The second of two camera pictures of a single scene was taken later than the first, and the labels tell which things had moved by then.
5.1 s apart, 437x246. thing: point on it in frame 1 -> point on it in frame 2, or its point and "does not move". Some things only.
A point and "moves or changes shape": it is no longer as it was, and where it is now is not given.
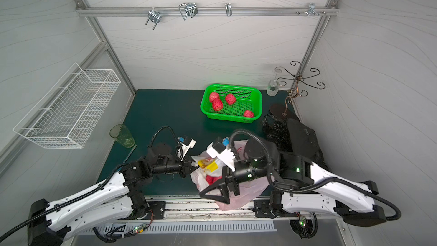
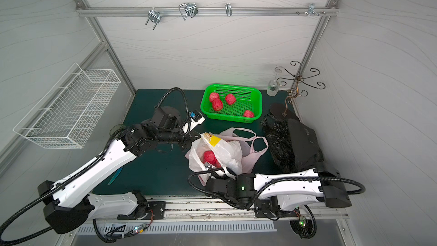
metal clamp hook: x=186 y=9 does not move
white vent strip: x=128 y=229 does not move
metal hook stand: x=297 y=81 does not move
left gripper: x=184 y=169 -> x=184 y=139
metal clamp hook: x=312 y=9 does not move
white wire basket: x=65 y=117 does not move
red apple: x=248 y=113 does not move
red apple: x=230 y=99 does not move
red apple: x=211 y=180 moves or changes shape
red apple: x=217 y=105 does not move
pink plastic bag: x=248 y=189 moves or changes shape
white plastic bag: x=207 y=165 moves or changes shape
